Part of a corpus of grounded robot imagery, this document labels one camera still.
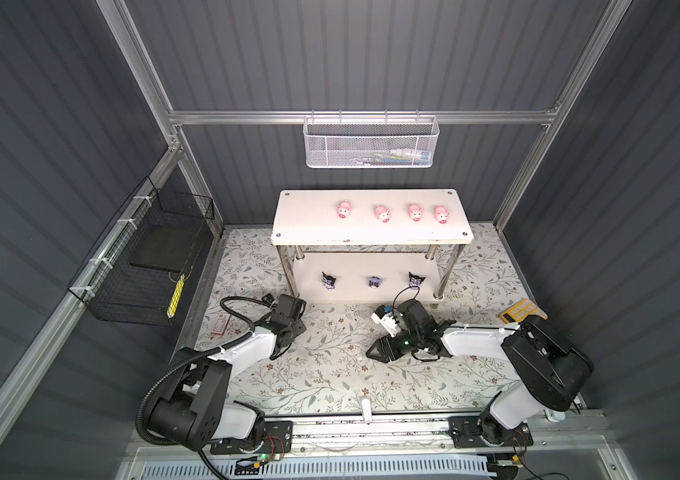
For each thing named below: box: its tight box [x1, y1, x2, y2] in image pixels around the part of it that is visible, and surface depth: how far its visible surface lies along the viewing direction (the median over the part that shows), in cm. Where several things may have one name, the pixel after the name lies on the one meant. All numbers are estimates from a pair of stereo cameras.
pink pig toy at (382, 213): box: [374, 205, 390, 223], surface depth 75 cm
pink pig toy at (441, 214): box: [434, 205, 450, 225], surface depth 75 cm
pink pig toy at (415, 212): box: [408, 203, 423, 222], surface depth 75 cm
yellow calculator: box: [500, 298, 548, 325], surface depth 98 cm
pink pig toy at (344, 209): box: [337, 201, 351, 219], surface depth 77 cm
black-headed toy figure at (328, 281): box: [322, 271, 336, 291], surface depth 93 cm
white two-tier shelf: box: [270, 189, 474, 305], surface depth 80 cm
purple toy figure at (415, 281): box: [408, 271, 426, 290], surface depth 93 cm
